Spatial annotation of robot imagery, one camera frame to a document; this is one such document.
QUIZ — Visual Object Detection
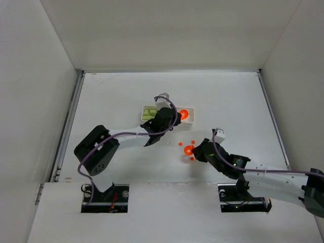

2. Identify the orange funnel lego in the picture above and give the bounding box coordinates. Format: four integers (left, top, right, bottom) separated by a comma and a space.
184, 145, 194, 156
179, 109, 189, 120

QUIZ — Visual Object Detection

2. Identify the large green rectangular lego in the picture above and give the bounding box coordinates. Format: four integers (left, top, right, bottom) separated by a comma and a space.
141, 114, 155, 121

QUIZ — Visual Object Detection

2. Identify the green sloped lego piece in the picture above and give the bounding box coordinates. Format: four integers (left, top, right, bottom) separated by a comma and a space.
143, 109, 150, 116

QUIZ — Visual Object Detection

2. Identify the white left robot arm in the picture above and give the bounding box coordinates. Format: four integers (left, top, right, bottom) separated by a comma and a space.
74, 107, 182, 193

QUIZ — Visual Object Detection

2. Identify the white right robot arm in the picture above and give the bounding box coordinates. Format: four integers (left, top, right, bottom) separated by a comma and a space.
192, 139, 323, 218

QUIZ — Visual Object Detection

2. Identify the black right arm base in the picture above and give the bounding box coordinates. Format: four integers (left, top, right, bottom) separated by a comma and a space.
218, 184, 272, 213

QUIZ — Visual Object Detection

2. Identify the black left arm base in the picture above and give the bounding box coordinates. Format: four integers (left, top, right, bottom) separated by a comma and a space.
81, 183, 130, 214

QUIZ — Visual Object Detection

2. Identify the white three-compartment tray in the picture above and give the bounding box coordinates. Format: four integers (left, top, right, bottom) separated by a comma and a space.
141, 105, 194, 128

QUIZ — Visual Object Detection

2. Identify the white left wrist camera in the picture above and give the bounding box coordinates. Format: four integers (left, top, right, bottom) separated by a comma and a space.
154, 93, 170, 110

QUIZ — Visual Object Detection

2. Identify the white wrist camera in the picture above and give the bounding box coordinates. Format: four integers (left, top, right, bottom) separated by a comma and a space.
212, 128, 225, 144
154, 93, 170, 110

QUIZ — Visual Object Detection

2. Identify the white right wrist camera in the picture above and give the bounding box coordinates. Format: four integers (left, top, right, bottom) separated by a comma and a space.
212, 128, 225, 144

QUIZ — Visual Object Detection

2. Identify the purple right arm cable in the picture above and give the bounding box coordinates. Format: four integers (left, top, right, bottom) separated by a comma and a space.
212, 128, 324, 177

